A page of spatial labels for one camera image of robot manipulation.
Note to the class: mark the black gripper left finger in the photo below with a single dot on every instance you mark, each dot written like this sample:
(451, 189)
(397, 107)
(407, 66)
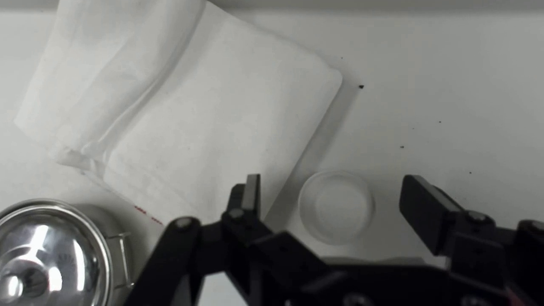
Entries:
(249, 240)

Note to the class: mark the small steel lidded bowl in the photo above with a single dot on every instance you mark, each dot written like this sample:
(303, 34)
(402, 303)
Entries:
(55, 253)

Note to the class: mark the white salt cellar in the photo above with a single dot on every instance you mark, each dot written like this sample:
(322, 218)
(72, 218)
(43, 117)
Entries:
(336, 206)

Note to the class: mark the white folded cloth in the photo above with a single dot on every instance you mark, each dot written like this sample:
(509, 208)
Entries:
(172, 102)

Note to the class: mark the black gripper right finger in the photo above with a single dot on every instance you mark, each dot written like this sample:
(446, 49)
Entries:
(470, 240)

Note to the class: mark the white plastic tray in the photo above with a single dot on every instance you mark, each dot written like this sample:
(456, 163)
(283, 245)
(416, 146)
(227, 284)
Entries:
(446, 89)

